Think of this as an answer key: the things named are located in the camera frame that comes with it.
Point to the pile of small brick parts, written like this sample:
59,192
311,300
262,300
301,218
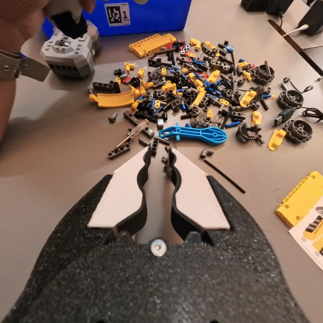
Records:
191,83

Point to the yellow rectangular panel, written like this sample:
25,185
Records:
300,199

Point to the yellow perforated long panel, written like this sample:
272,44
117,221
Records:
151,45

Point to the flat black box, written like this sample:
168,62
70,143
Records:
253,5

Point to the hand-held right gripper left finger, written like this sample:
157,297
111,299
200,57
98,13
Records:
118,201

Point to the blue plastic bin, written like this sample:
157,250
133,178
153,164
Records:
156,17

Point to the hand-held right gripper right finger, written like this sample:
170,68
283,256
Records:
199,201

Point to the person's left forearm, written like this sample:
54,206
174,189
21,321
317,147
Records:
6,106

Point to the yellow sticker sheet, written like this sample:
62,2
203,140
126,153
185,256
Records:
313,239

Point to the black charger block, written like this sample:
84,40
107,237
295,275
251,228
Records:
280,6

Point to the person's left hand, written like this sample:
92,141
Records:
20,20

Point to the yellow slanted brick piece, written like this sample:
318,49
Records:
276,140

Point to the black toothed wheel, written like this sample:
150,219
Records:
299,131
290,99
263,74

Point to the small grey connector peg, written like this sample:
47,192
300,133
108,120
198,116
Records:
112,117

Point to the grey elbow pipe piece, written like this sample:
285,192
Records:
207,152

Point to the yellow curved panel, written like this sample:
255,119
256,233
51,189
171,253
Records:
113,99

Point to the black charging dock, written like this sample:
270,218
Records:
313,17

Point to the grey battery box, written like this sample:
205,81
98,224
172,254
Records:
68,59

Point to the long black axle rod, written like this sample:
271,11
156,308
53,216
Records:
224,175

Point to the dark grey angled beam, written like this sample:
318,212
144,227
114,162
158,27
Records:
118,151

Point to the blue brick separator tool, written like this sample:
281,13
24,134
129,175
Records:
214,135

